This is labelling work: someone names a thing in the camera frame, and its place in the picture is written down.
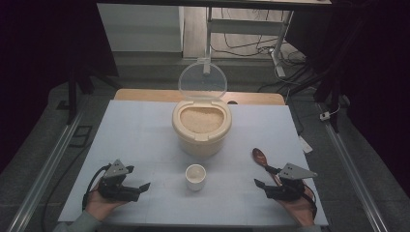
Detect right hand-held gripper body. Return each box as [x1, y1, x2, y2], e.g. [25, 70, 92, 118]
[264, 162, 318, 202]

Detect person's right hand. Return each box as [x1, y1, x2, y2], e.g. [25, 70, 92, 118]
[277, 188, 315, 227]

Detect brown wooden spoon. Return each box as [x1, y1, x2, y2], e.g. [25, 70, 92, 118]
[251, 147, 283, 187]

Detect beige rice container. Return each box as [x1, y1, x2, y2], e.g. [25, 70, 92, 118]
[171, 99, 233, 159]

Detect wooden table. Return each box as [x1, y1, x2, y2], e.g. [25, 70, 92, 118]
[114, 88, 286, 106]

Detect white panel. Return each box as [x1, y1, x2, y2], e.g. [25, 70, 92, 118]
[96, 3, 185, 53]

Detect person's left hand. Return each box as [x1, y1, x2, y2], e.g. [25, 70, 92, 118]
[85, 189, 129, 222]

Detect rice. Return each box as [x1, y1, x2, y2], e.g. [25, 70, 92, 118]
[179, 106, 225, 134]

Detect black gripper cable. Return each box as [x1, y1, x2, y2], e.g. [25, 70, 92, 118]
[302, 183, 319, 220]
[81, 163, 112, 213]

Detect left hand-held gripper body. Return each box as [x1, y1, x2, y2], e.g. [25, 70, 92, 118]
[97, 159, 141, 203]

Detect metal floor rail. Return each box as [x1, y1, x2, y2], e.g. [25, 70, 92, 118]
[6, 104, 86, 232]
[317, 101, 390, 232]

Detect white metal desk frame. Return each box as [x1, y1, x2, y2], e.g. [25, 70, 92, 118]
[203, 6, 295, 78]

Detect dark curtain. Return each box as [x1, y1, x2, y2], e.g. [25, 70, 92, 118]
[0, 0, 120, 175]
[284, 0, 410, 198]

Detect black floor cables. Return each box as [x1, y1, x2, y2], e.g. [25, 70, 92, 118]
[211, 8, 308, 67]

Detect clear round container lid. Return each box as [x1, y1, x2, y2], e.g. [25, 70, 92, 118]
[178, 61, 228, 101]

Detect white paper tag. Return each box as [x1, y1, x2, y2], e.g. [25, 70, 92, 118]
[297, 134, 314, 155]

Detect white cup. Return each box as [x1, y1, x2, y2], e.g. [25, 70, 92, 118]
[185, 163, 207, 192]

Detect black stand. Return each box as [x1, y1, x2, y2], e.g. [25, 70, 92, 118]
[312, 62, 351, 133]
[65, 62, 121, 126]

